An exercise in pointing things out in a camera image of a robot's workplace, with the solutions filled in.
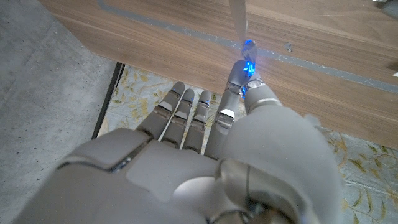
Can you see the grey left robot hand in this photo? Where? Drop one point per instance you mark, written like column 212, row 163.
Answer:
column 390, row 7

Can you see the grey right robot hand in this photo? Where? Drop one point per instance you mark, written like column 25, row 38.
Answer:
column 186, row 174

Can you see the aluminum foil sheet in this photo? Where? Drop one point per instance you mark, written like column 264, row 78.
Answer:
column 239, row 18

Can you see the floral printed backdrop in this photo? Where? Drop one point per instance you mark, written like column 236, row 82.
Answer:
column 133, row 93

